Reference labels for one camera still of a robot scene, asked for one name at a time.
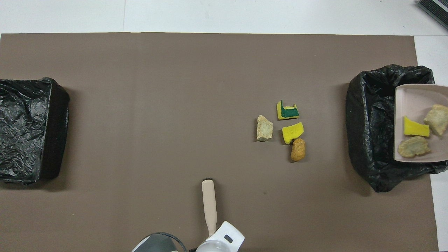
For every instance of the pale grey foam chunk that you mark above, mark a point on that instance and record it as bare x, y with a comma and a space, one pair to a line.
264, 128

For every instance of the yellow and green sponge piece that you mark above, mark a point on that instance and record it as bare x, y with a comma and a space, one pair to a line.
287, 111

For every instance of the yellow curved sponge piece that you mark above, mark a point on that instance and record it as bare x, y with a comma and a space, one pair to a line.
292, 133

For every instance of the beige hand brush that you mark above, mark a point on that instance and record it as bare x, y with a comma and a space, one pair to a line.
209, 199

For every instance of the brown oval sponge lump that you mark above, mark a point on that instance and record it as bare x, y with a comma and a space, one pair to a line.
298, 149

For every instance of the beige plastic dustpan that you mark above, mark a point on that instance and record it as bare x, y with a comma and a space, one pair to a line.
413, 101

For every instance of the yellow sponge wedge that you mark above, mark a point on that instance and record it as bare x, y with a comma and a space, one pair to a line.
416, 129

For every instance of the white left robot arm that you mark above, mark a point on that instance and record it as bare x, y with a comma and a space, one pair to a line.
227, 238

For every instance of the black bag-lined trash bin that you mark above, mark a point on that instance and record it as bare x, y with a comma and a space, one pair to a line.
371, 122
38, 147

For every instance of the large brown table mat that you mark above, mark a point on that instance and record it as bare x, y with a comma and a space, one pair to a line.
315, 52

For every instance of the dark ribbed metal object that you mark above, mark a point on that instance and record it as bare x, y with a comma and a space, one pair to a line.
435, 8

